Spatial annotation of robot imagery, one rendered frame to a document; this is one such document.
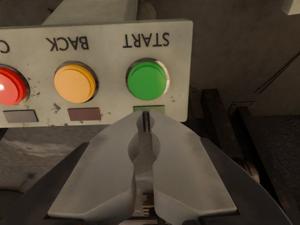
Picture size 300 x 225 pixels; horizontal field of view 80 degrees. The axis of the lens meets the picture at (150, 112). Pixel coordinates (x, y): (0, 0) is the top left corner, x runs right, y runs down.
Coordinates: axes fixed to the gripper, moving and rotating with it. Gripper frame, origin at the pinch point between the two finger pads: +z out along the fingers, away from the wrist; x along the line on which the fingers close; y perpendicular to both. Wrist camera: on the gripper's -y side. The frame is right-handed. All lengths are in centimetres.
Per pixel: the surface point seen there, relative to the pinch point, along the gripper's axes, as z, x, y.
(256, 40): 73, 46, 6
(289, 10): 37.1, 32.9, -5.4
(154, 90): 6.0, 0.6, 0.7
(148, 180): 127, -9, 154
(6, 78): 6.0, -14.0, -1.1
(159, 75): 6.0, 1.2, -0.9
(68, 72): 6.0, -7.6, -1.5
